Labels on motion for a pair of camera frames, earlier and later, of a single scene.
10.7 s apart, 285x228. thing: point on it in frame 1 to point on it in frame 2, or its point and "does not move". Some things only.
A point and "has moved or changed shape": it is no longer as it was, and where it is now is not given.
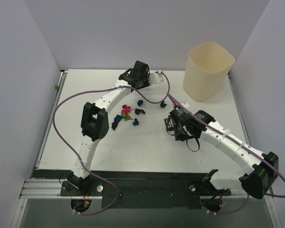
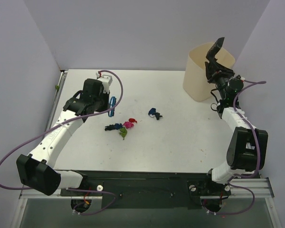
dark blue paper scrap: x=139 y=102 to x=152 y=111
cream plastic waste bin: x=207 y=66 does not move
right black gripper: x=175 y=127 to x=218 y=71
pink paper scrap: x=126 y=110 to x=128 y=124
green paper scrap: x=126 y=117 to x=123 y=133
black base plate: x=150 y=189 does not move
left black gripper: x=140 y=77 to x=104 y=102
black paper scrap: x=137 y=111 to x=157 y=116
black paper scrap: x=114 y=124 has moved or changed shape
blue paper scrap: x=118 y=118 to x=118 y=126
